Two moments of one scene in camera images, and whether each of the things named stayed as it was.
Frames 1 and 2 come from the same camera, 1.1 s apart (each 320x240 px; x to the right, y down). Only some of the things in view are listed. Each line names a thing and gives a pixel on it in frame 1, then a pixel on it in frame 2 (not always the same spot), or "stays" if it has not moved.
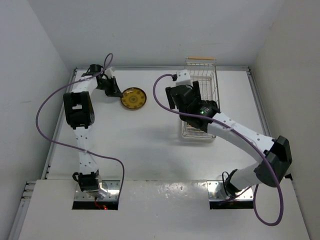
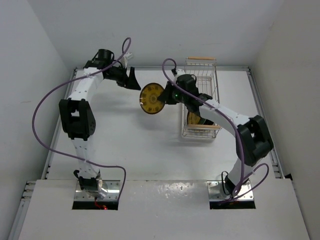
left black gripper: x=114 y=91 -> x=128 y=81
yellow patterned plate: x=133 y=98 -> x=149 y=102
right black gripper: x=196 y=90 -> x=166 y=96
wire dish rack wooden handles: x=203 y=70 stays
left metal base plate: x=112 y=186 stays
